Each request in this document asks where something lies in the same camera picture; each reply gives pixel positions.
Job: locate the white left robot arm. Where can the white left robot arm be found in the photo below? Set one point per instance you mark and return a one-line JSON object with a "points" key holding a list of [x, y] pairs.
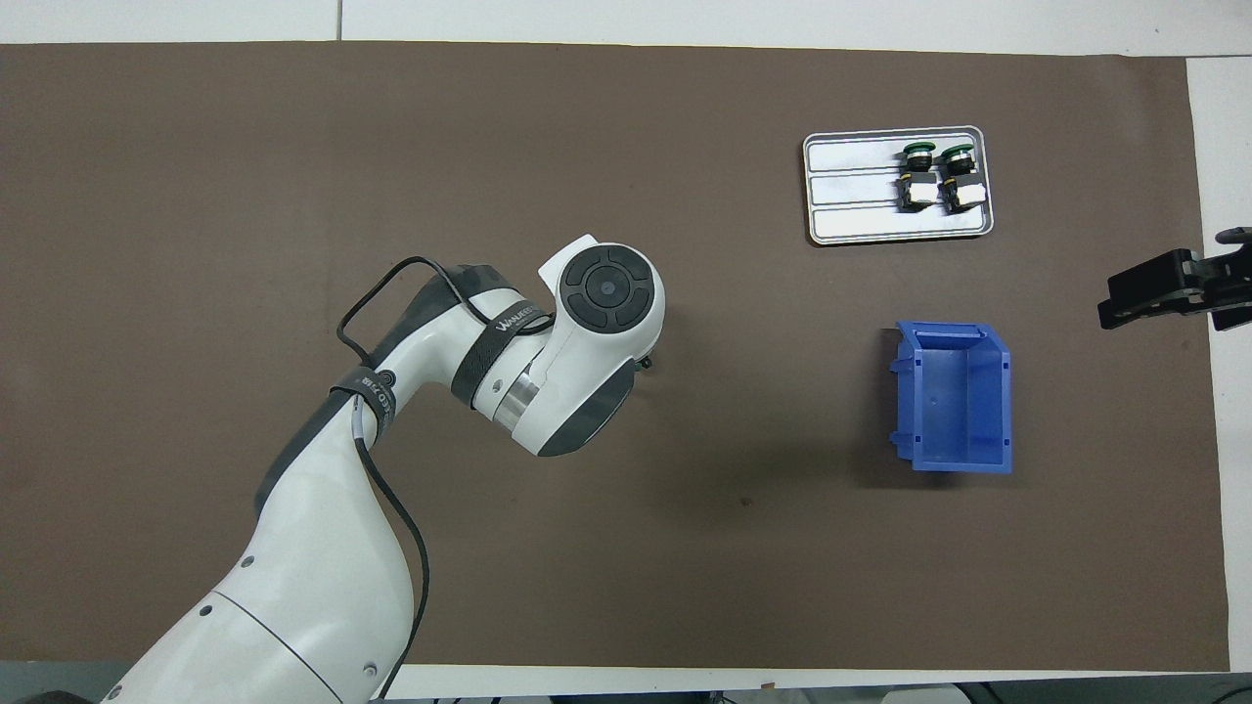
{"points": [[323, 567]]}

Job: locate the blue plastic storage bin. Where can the blue plastic storage bin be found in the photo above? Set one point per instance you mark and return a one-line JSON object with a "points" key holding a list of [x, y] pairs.
{"points": [[944, 401]]}

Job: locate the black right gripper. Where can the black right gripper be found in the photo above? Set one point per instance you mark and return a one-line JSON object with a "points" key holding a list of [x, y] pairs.
{"points": [[1228, 293]]}

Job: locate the silver metal tray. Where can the silver metal tray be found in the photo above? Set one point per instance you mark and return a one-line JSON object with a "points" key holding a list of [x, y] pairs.
{"points": [[851, 210]]}

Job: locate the brown paper table mat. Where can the brown paper table mat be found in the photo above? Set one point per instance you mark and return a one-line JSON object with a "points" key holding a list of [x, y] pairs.
{"points": [[782, 548]]}

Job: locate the green push button switch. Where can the green push button switch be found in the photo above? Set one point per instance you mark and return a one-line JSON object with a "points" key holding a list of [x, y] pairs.
{"points": [[961, 184], [917, 181]]}

